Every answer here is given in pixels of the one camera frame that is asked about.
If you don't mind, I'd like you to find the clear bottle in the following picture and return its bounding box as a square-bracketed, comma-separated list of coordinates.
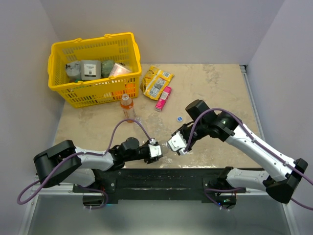
[134, 117, 144, 134]
[159, 142, 172, 157]

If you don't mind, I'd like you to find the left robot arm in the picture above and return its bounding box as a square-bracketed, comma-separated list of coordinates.
[33, 137, 163, 192]

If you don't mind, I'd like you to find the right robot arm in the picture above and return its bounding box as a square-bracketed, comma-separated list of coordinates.
[167, 99, 308, 204]

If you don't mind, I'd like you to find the orange drink bottle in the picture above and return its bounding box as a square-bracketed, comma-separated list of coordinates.
[120, 94, 136, 123]

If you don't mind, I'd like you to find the pink carton box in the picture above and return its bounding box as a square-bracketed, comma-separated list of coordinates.
[155, 86, 172, 112]

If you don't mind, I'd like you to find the yellow snack bag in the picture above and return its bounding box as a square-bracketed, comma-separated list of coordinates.
[140, 66, 175, 100]

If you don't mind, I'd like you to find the pink packaged item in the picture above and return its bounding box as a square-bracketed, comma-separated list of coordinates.
[109, 63, 132, 77]

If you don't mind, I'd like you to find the yellow plastic shopping basket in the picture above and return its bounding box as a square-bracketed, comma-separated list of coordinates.
[47, 32, 142, 108]

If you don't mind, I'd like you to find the green round item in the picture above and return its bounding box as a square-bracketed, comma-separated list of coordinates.
[101, 60, 115, 78]

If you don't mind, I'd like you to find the grey box in basket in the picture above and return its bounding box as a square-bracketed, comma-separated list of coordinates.
[81, 60, 101, 81]

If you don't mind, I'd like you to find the grey bag in basket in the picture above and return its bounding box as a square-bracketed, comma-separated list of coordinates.
[65, 61, 81, 80]

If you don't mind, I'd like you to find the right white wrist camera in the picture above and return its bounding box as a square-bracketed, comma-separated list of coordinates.
[166, 131, 187, 155]

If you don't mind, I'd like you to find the black base frame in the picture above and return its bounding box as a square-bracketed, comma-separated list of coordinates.
[73, 168, 237, 209]

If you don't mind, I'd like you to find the aluminium rail frame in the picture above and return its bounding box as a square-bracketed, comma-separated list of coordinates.
[20, 64, 298, 235]

